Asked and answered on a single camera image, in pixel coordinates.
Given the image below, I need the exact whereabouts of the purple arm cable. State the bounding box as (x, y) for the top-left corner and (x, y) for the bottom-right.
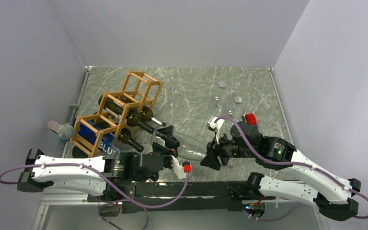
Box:
(216, 116), (368, 223)
(0, 162), (190, 230)

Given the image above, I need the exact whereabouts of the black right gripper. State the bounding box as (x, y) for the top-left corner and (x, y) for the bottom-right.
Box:
(200, 129), (257, 169)

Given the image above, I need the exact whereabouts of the grey microphone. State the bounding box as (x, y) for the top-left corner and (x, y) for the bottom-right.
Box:
(47, 120), (75, 140)

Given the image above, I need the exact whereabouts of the green wine bottle gold neck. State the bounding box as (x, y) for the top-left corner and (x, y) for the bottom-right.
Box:
(132, 105), (166, 127)

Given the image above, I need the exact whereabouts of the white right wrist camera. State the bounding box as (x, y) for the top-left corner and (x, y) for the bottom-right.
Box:
(206, 116), (225, 145)

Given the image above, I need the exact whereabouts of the blue square glass bottle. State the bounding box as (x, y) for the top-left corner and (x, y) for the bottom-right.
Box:
(72, 117), (121, 156)

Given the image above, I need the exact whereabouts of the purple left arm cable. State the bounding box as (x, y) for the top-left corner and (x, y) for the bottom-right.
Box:
(0, 162), (190, 230)

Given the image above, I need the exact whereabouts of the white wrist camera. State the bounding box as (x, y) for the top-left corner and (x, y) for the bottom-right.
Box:
(206, 116), (225, 145)
(171, 156), (192, 179)

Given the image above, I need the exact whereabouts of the wooden wine rack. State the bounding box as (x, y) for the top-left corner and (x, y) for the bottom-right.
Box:
(70, 70), (163, 158)

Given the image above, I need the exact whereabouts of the aluminium table edge rail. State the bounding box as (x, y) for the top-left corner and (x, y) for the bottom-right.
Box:
(58, 66), (94, 160)

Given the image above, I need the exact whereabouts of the small clear bottle silver cap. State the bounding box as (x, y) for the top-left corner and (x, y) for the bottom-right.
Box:
(226, 96), (243, 122)

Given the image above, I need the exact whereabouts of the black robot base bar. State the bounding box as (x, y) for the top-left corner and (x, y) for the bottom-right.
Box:
(87, 181), (276, 214)

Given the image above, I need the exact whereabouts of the dark green wine bottle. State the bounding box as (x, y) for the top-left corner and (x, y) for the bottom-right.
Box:
(104, 98), (155, 134)

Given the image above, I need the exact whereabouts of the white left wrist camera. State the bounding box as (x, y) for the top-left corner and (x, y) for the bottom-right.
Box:
(171, 156), (192, 179)

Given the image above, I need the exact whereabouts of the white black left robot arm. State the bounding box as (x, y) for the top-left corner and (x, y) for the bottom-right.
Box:
(17, 143), (191, 201)

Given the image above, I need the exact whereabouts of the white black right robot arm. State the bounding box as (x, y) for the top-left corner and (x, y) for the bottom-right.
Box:
(200, 121), (361, 221)

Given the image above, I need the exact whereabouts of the clear glass bottle top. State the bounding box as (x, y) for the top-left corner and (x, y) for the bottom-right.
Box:
(151, 131), (207, 161)

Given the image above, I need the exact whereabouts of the red toy block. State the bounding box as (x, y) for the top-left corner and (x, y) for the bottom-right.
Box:
(244, 113), (257, 126)

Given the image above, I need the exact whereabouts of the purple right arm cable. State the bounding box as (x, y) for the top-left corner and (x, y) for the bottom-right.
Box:
(216, 116), (368, 223)

